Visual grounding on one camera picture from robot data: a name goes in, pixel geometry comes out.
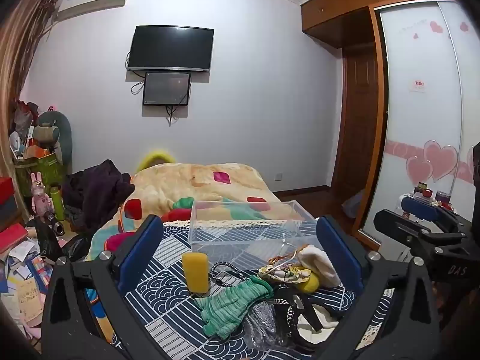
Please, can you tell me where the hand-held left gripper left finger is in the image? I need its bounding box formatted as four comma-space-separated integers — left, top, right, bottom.
39, 214, 166, 360

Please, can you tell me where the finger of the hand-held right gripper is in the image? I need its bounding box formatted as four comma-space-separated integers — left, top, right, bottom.
400, 196, 469, 233
373, 209, 467, 261

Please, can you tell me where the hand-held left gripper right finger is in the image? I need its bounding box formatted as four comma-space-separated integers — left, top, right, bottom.
316, 215, 444, 360

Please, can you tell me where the yellow soft ball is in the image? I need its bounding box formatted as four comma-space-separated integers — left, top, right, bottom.
296, 270, 320, 294

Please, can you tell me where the white knitted sock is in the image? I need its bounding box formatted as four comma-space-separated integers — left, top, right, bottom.
298, 245, 341, 288

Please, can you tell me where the navy wave patterned bedsheet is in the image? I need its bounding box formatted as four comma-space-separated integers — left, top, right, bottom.
112, 219, 394, 360

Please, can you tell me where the yellow sponge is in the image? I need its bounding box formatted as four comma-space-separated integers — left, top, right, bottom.
182, 253, 209, 294

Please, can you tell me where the yellow patterned cloth pouch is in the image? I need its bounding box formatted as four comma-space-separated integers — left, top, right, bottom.
259, 260, 313, 284

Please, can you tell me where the white cloth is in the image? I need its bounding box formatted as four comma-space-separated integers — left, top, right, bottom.
299, 303, 352, 340

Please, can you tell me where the dark clothes pile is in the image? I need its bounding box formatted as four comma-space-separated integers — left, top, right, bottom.
62, 159, 135, 233

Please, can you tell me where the black flashlight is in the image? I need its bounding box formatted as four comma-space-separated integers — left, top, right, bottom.
44, 212, 67, 235

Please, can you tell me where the frosted sliding door with hearts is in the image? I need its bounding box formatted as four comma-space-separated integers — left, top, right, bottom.
356, 0, 480, 256

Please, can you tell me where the black plastic bag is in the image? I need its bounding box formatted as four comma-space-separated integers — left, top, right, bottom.
35, 217, 65, 264

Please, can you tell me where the green bottle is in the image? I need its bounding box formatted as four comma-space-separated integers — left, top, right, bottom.
50, 185, 66, 221

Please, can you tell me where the clear plastic storage box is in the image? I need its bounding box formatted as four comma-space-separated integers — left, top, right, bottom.
188, 200, 324, 261

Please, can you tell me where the green knitted glove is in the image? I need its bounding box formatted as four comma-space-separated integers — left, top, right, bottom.
195, 275, 274, 339

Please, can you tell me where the grey glittery cloth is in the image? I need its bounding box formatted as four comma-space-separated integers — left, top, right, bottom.
242, 302, 279, 350

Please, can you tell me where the brown wooden door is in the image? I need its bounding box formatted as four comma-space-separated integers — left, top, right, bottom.
332, 50, 379, 196

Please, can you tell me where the pink rabbit figure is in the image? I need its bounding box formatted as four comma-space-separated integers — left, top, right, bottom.
30, 172, 53, 217

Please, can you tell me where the pile of scattered papers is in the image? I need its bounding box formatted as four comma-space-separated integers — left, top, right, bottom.
0, 240, 57, 332

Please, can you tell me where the green shopping bag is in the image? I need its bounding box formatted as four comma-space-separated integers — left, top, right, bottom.
15, 154, 64, 196

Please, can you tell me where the red book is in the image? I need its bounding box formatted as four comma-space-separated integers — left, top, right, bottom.
0, 223, 29, 256

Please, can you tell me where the grey green plush toy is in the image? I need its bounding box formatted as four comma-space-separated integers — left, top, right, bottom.
35, 110, 73, 166

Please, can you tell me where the red box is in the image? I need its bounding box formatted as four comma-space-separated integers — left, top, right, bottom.
0, 177, 17, 205

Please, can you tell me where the wooden wardrobe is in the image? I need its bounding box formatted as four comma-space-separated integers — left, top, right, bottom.
300, 0, 456, 233

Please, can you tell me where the brown striped curtain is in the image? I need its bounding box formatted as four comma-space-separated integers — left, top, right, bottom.
0, 0, 62, 121

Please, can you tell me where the white air conditioner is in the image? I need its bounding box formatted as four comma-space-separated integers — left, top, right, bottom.
56, 0, 126, 22

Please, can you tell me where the black strap bag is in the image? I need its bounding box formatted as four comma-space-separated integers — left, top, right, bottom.
270, 287, 361, 349

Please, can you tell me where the black and white braided cord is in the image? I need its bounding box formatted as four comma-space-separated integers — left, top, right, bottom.
210, 262, 247, 288

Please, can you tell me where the small black wall monitor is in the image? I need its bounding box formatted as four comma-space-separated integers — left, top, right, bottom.
142, 71, 191, 106

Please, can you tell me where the wall mounted black television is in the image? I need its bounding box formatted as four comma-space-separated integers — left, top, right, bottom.
126, 25, 215, 73

